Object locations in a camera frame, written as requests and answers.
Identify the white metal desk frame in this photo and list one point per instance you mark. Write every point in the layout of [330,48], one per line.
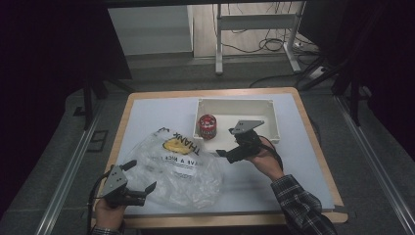
[256,21]

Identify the clear printed plastic bag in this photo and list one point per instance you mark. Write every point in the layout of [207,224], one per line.
[169,189]

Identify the black floor frame plate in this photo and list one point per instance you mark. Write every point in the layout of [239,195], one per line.
[98,141]

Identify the red can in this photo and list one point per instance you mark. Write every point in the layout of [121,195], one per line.
[207,127]

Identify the person's right hand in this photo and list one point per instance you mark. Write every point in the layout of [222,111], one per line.
[266,161]

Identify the white power strip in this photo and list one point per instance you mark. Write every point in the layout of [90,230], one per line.
[316,73]

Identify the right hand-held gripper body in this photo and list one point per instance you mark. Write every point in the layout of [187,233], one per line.
[246,143]

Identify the white wall panel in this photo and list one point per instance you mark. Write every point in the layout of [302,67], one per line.
[150,31]

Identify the white plastic bin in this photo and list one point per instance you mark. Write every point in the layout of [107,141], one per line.
[225,112]

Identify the pale white table mat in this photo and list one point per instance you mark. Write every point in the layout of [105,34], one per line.
[156,111]

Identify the silver metal floor rail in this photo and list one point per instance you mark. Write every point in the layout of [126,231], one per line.
[70,169]
[375,163]

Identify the person's left hand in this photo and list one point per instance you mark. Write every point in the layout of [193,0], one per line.
[109,215]

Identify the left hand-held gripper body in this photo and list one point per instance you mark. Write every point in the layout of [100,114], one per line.
[114,181]

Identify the black metal stand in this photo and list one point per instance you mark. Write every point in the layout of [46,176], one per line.
[87,104]
[355,104]

